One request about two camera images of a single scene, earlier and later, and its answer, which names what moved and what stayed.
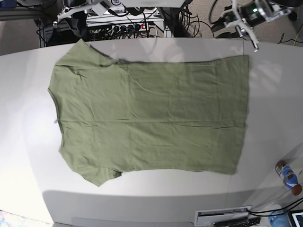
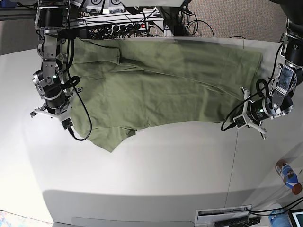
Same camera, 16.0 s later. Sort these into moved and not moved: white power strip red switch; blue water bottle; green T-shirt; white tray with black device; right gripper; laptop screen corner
Moved: green T-shirt; right gripper
Not moved: white tray with black device; white power strip red switch; laptop screen corner; blue water bottle
